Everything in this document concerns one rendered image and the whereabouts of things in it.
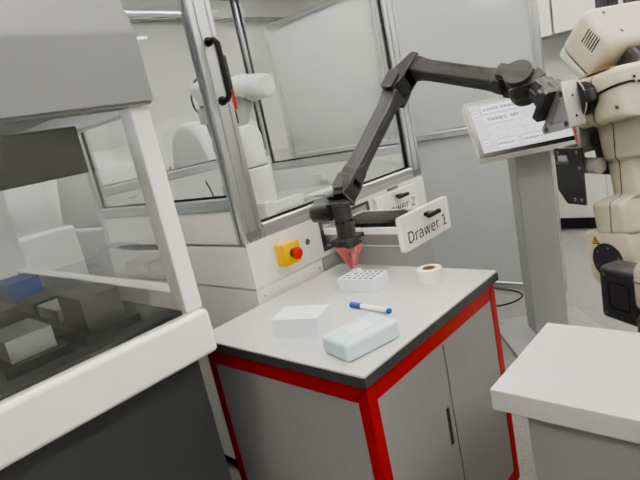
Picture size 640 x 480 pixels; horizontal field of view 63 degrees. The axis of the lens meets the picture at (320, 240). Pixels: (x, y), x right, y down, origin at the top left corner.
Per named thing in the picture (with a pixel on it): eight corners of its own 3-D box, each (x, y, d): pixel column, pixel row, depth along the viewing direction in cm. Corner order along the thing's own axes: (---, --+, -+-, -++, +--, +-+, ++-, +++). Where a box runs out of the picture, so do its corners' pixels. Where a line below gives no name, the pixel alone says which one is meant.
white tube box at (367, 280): (390, 282, 153) (387, 270, 152) (375, 292, 147) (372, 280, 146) (354, 281, 161) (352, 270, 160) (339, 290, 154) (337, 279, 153)
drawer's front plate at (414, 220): (451, 227, 178) (447, 195, 176) (405, 253, 158) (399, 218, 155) (447, 227, 179) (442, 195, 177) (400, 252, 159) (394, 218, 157)
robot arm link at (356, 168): (402, 68, 158) (415, 90, 166) (386, 68, 161) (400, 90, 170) (340, 190, 150) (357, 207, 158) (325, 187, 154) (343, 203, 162)
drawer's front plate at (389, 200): (419, 207, 222) (415, 182, 219) (380, 226, 202) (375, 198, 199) (415, 207, 223) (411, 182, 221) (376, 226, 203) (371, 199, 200)
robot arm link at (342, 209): (343, 201, 149) (352, 196, 154) (323, 203, 153) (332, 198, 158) (348, 224, 151) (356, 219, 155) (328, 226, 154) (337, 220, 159)
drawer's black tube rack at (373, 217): (417, 227, 180) (414, 209, 179) (389, 242, 168) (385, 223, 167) (367, 228, 196) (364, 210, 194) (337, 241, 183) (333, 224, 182)
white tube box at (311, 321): (333, 322, 131) (329, 303, 130) (320, 338, 124) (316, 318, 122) (289, 324, 136) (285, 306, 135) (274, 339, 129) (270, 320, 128)
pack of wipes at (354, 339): (373, 328, 123) (370, 310, 122) (401, 336, 115) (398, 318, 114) (323, 352, 115) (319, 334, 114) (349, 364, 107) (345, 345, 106)
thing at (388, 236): (443, 224, 178) (441, 207, 176) (403, 247, 160) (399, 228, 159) (353, 226, 205) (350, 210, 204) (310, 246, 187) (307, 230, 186)
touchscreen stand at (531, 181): (627, 352, 230) (609, 121, 207) (525, 370, 233) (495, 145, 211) (576, 311, 278) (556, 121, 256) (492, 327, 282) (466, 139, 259)
